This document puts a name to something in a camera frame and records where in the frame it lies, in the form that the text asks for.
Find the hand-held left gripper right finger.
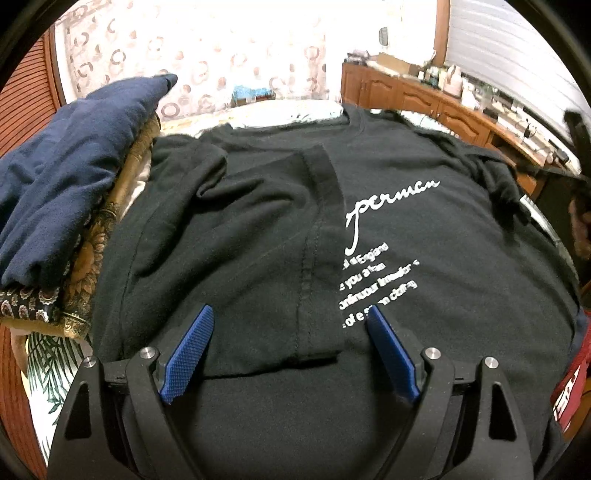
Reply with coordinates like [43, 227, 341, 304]
[365, 305, 555, 480]

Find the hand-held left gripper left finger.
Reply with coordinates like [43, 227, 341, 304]
[46, 305, 218, 480]

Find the black printed t-shirt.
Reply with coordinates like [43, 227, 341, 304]
[90, 104, 583, 480]

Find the white window blind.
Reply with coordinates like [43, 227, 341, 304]
[443, 0, 591, 153]

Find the brown gold patterned cloth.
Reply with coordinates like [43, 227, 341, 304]
[0, 115, 162, 342]

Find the pale pink bottle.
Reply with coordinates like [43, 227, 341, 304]
[445, 65, 465, 95]

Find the long wooden dresser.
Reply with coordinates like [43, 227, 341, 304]
[342, 62, 555, 195]

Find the red printed garment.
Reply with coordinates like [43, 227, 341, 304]
[551, 314, 591, 430]

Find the cardboard box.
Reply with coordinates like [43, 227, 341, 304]
[369, 53, 416, 77]

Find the navy blue folded cloth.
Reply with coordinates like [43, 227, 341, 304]
[0, 74, 178, 287]

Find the blue basket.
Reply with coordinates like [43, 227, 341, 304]
[233, 85, 273, 104]

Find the ring patterned curtain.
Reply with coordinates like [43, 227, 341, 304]
[55, 0, 439, 125]

